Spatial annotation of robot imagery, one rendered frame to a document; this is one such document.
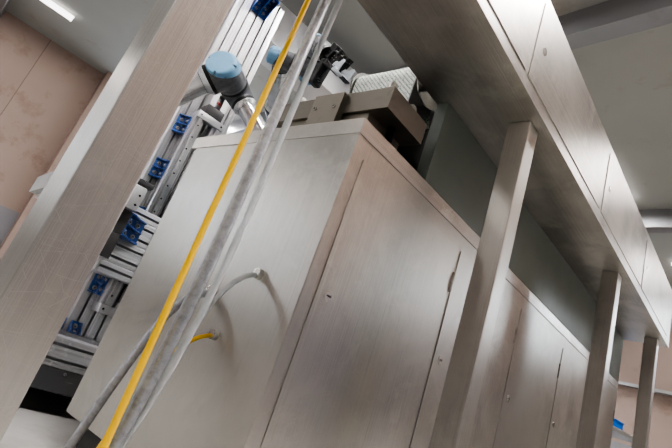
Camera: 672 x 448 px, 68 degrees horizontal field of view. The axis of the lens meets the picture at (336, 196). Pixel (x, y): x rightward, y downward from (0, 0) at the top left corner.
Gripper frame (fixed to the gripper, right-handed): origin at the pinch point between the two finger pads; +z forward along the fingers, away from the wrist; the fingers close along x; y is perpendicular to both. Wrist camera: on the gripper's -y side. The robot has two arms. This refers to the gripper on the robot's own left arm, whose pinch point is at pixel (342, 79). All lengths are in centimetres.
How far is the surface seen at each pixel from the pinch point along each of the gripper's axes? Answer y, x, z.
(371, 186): -10, -22, 73
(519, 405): -33, 86, 89
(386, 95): 6, -24, 56
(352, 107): -2, -24, 50
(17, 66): -405, 32, -839
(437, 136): 8, -3, 56
